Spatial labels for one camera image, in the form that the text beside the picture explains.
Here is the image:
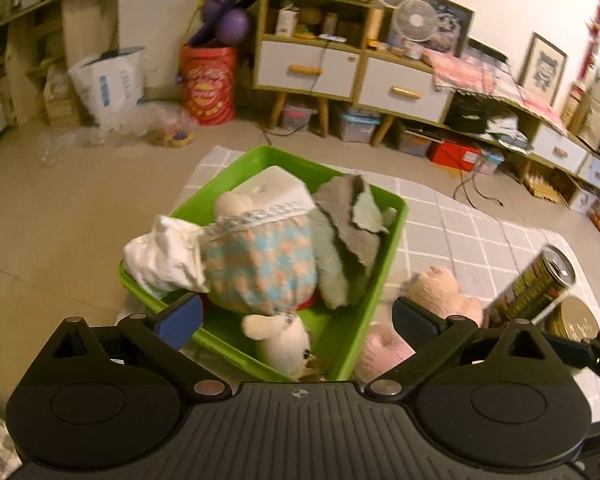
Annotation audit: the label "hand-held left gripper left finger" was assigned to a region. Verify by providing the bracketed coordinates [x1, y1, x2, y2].
[50, 294, 226, 398]

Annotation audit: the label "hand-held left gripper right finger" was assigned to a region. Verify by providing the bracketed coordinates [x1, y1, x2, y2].
[366, 297, 548, 397]

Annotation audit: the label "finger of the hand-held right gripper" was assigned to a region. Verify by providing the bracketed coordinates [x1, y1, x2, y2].
[547, 331, 600, 378]

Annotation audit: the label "peach plush toy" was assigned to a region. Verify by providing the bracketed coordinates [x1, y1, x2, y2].
[410, 266, 485, 328]

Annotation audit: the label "pink plush toy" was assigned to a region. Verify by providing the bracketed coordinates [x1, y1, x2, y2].
[355, 322, 417, 383]

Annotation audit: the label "white cloth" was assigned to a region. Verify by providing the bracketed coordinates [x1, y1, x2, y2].
[123, 215, 211, 298]

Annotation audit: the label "green plastic bin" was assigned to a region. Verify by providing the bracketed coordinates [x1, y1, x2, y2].
[118, 145, 410, 383]

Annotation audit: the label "rabbit plush doll checked dress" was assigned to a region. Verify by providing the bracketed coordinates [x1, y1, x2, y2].
[200, 191, 320, 380]

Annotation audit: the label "grey green plush toy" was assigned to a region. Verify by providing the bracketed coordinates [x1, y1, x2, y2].
[307, 174, 397, 311]

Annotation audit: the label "white foam block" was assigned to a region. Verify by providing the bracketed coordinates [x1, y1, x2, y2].
[245, 166, 317, 211]

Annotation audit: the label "gold lid jar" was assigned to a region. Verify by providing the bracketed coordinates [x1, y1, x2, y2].
[545, 296, 600, 346]

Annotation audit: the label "dark tin can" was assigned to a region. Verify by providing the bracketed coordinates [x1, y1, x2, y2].
[482, 244, 577, 328]

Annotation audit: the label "grey checked mat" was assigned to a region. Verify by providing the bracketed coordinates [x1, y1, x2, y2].
[115, 145, 600, 426]

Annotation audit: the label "white cardboard box with logo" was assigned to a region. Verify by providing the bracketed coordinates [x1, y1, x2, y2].
[565, 185, 598, 211]

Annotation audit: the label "egg carton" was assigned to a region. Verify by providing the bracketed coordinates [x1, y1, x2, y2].
[525, 172, 563, 203]

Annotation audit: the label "orange cardboard box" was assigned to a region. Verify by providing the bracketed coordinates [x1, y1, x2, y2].
[427, 140, 481, 167]

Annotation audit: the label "small blue storage box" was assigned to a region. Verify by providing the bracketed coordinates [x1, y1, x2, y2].
[477, 150, 506, 176]

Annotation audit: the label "dark lid storage box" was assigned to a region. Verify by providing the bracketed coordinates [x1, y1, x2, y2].
[397, 127, 443, 157]

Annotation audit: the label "blue lid storage box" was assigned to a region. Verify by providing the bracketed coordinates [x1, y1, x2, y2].
[340, 112, 381, 143]

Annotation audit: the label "long wooden tv stand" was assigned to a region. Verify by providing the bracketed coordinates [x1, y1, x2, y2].
[450, 85, 600, 196]

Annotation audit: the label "clear plastic wrap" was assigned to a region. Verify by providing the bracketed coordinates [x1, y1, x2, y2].
[40, 102, 198, 167]

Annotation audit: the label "black bag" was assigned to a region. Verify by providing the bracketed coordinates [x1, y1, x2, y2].
[450, 95, 491, 133]

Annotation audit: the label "low wooden drawer cabinet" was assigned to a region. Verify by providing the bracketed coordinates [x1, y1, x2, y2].
[357, 55, 456, 147]

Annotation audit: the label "clear storage box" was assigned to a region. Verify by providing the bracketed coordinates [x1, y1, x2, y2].
[280, 105, 318, 133]

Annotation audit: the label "red snack bucket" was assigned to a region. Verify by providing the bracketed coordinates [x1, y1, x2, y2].
[180, 44, 238, 127]

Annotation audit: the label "brown cardboard box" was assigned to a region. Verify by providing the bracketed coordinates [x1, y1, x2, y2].
[577, 80, 600, 151]

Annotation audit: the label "white plastic bag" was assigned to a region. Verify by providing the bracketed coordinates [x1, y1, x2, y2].
[69, 46, 146, 126]

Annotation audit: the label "pink table runner cloth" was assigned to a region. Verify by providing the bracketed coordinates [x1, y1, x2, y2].
[422, 47, 566, 136]

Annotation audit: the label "tall wooden shelf cabinet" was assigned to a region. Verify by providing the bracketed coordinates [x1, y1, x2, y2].
[252, 0, 383, 133]

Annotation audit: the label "framed cartoon portrait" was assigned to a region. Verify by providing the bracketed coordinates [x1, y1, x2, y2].
[517, 32, 568, 108]

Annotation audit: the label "yellow tube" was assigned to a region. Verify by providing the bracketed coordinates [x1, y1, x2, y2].
[367, 7, 385, 48]

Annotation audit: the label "purple toy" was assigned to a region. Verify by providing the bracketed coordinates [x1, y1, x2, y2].
[190, 0, 261, 46]

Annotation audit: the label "framed raccoon picture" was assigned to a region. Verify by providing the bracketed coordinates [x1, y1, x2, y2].
[422, 0, 476, 58]

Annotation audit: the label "small white desk fan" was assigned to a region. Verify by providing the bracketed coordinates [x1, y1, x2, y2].
[392, 0, 438, 58]

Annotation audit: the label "wooden bookshelf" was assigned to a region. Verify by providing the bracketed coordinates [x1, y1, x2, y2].
[0, 0, 121, 126]

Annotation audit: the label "small white box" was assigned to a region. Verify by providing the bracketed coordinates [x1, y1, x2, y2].
[275, 5, 300, 36]

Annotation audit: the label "black cable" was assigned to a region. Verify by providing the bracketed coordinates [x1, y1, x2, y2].
[452, 165, 503, 208]

